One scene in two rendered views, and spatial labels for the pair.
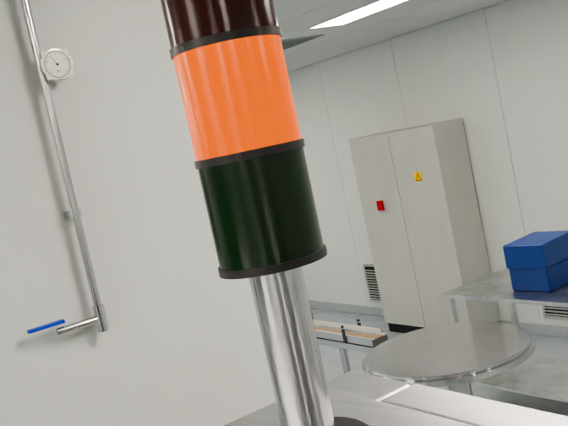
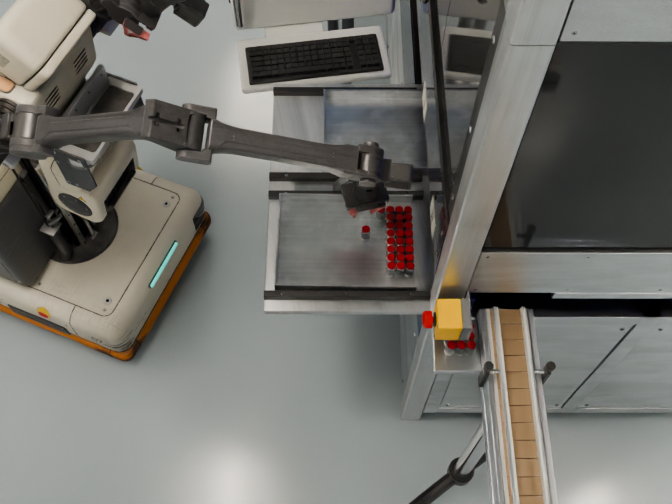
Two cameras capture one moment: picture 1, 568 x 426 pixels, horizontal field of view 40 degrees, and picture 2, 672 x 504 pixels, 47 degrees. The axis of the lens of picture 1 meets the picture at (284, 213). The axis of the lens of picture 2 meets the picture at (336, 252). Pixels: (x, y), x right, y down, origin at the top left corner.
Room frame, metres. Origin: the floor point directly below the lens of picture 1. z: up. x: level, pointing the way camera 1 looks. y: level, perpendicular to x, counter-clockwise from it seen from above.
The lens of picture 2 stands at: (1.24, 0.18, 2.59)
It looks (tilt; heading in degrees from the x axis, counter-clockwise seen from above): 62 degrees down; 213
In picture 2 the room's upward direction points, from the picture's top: 1 degrees clockwise
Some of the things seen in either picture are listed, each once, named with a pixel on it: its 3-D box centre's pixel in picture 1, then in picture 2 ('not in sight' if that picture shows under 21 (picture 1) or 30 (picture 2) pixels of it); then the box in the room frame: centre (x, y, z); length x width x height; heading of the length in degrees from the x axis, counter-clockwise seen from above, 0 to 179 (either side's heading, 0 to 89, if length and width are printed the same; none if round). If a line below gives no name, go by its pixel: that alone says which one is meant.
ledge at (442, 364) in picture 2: not in sight; (461, 346); (0.51, 0.08, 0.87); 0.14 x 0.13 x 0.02; 123
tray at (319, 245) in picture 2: not in sight; (345, 242); (0.44, -0.30, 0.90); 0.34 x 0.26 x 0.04; 123
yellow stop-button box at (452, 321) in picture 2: not in sight; (450, 319); (0.52, 0.03, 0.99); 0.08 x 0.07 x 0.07; 123
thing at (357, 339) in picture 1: (231, 315); not in sight; (6.12, 0.58, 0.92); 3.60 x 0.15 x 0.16; 33
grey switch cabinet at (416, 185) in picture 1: (421, 232); not in sight; (7.59, -1.28, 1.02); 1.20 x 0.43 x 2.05; 33
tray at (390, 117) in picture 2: not in sight; (386, 131); (0.09, -0.39, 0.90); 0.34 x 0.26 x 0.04; 123
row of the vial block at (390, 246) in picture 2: not in sight; (390, 241); (0.38, -0.20, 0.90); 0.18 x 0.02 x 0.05; 33
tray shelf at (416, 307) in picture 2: not in sight; (361, 190); (0.27, -0.36, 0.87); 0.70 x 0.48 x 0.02; 33
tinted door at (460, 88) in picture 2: not in sight; (467, 44); (0.25, -0.16, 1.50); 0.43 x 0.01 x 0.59; 33
